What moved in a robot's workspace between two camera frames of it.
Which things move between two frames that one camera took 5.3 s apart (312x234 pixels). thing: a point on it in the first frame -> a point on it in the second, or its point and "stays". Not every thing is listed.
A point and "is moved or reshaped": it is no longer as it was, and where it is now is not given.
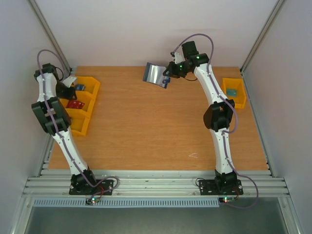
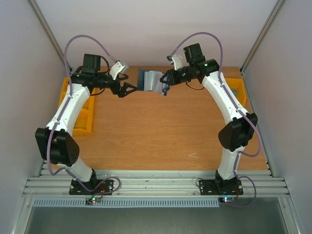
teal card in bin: (231, 92) stays
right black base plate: (221, 187) stays
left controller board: (90, 201) stays
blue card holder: (154, 73) is moved or reshaped
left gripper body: (63, 92) -> (115, 89)
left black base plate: (91, 187) stays
